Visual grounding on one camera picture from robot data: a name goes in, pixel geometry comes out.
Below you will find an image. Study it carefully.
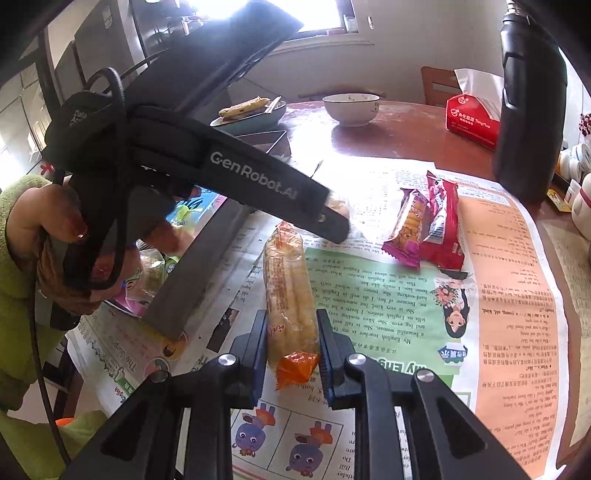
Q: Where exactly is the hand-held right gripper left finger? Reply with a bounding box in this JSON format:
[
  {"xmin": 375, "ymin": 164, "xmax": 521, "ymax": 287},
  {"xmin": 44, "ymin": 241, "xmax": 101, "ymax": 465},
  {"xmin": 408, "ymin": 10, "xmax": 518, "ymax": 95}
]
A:
[{"xmin": 60, "ymin": 309, "xmax": 269, "ymax": 480}]

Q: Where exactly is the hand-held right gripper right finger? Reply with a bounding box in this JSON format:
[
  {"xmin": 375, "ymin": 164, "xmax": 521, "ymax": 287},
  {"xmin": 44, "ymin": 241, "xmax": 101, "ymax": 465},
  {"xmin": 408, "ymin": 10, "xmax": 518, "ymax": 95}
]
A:
[{"xmin": 315, "ymin": 309, "xmax": 532, "ymax": 480}]

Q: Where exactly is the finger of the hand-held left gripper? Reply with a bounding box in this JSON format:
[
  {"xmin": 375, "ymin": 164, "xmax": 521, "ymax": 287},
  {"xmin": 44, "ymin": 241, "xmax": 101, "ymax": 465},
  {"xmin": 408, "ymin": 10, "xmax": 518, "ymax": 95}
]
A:
[
  {"xmin": 139, "ymin": 108, "xmax": 350, "ymax": 244},
  {"xmin": 129, "ymin": 0, "xmax": 305, "ymax": 121}
]

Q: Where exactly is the long bread packet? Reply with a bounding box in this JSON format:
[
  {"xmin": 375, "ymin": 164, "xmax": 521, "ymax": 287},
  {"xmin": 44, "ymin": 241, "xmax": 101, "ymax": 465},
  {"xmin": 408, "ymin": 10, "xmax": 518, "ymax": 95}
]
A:
[{"xmin": 263, "ymin": 220, "xmax": 321, "ymax": 392}]

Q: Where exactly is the round pastry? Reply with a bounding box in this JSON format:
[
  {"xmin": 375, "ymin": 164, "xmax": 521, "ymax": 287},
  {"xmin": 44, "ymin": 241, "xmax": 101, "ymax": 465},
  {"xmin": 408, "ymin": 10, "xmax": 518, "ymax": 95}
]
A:
[{"xmin": 325, "ymin": 196, "xmax": 352, "ymax": 222}]

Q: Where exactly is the dark cardboard box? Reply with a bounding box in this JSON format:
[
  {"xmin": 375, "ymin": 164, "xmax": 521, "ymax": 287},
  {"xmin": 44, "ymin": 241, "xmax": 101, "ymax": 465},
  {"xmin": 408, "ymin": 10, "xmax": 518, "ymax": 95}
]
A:
[{"xmin": 104, "ymin": 130, "xmax": 289, "ymax": 341}]

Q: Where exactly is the clear packet green label pastry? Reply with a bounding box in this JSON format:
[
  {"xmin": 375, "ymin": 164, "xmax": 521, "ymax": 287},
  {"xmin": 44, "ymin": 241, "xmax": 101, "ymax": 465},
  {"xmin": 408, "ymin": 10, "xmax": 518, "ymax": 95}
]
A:
[{"xmin": 122, "ymin": 251, "xmax": 178, "ymax": 319}]

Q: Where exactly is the person's left forearm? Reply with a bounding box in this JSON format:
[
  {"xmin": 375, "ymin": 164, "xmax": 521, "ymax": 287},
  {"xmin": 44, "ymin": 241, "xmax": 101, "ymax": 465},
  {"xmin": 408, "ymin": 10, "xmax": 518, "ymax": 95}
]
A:
[{"xmin": 0, "ymin": 174, "xmax": 109, "ymax": 480}]

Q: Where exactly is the person's left hand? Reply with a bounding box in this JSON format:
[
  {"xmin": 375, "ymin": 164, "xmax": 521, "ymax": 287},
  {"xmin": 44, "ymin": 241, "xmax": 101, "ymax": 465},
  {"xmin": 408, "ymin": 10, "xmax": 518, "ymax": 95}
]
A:
[{"xmin": 9, "ymin": 185, "xmax": 185, "ymax": 317}]

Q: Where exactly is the bowl of flatbread with chopsticks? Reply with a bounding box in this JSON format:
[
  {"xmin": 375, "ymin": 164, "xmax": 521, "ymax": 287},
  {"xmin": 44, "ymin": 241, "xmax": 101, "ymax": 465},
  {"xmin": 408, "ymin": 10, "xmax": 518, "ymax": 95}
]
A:
[{"xmin": 210, "ymin": 99, "xmax": 288, "ymax": 134}]

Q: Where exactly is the stack of flat pancakes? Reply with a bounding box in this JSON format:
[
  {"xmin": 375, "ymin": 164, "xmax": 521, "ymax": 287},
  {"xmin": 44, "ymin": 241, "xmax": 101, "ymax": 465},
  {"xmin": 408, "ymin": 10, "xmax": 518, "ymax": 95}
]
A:
[{"xmin": 218, "ymin": 96, "xmax": 270, "ymax": 121}]

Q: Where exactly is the grey cabinet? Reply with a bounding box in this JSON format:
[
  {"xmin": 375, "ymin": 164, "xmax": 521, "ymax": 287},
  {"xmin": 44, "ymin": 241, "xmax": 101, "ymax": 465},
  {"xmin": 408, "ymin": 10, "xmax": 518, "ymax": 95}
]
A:
[{"xmin": 53, "ymin": 0, "xmax": 158, "ymax": 107}]

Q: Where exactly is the window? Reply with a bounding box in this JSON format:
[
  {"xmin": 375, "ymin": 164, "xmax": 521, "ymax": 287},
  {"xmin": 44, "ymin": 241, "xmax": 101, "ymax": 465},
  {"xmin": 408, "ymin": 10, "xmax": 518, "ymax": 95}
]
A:
[{"xmin": 259, "ymin": 0, "xmax": 370, "ymax": 42}]

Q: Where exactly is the white bowl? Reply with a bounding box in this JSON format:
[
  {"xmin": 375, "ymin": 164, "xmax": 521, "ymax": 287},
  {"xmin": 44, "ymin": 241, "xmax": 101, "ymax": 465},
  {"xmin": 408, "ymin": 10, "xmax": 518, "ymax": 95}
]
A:
[{"xmin": 322, "ymin": 93, "xmax": 380, "ymax": 127}]

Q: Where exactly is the colourful printed newspaper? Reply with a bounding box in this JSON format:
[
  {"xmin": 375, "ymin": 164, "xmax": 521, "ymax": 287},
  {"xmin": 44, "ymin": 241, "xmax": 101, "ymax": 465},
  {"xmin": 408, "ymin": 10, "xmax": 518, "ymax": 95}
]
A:
[{"xmin": 67, "ymin": 222, "xmax": 269, "ymax": 416}]

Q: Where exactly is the orange and pink biscuit packet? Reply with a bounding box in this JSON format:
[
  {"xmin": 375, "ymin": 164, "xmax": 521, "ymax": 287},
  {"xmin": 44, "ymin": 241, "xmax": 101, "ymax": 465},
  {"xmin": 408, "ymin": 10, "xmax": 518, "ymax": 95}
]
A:
[{"xmin": 382, "ymin": 187, "xmax": 430, "ymax": 270}]

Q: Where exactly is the red snack packet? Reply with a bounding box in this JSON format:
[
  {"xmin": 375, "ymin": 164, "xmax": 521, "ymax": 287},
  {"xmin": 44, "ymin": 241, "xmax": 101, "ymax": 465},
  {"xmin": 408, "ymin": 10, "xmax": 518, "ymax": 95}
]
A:
[{"xmin": 418, "ymin": 171, "xmax": 465, "ymax": 271}]

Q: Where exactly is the newspaper with orange panel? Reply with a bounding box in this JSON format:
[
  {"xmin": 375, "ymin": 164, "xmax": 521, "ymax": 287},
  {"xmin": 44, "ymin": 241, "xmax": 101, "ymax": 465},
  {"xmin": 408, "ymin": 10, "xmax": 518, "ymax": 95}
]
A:
[{"xmin": 208, "ymin": 154, "xmax": 568, "ymax": 480}]

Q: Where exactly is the wooden chair with slotted back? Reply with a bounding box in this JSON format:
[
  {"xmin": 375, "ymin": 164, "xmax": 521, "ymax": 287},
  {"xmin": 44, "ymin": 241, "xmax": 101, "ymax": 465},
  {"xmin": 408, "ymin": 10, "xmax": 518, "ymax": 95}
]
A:
[{"xmin": 420, "ymin": 66, "xmax": 462, "ymax": 107}]

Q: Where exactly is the red tissue pack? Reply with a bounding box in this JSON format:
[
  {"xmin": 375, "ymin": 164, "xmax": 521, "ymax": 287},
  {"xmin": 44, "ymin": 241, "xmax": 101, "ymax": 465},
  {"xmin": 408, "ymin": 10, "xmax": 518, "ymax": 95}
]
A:
[{"xmin": 445, "ymin": 68, "xmax": 506, "ymax": 151}]

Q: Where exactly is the black thermos flask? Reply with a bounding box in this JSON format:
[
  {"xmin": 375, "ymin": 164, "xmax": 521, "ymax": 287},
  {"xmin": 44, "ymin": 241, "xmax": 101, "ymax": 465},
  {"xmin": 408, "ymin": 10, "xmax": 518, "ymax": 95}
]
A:
[{"xmin": 492, "ymin": 0, "xmax": 568, "ymax": 204}]

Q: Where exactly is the white jar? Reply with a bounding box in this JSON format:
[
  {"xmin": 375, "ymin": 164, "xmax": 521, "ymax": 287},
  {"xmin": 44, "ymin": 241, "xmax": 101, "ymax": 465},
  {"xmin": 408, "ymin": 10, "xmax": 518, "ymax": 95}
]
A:
[{"xmin": 556, "ymin": 143, "xmax": 591, "ymax": 184}]

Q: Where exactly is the black cable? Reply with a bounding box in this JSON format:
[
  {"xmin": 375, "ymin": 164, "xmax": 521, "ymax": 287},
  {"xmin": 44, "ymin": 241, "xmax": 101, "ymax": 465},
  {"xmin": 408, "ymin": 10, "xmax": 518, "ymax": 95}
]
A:
[{"xmin": 25, "ymin": 53, "xmax": 160, "ymax": 467}]

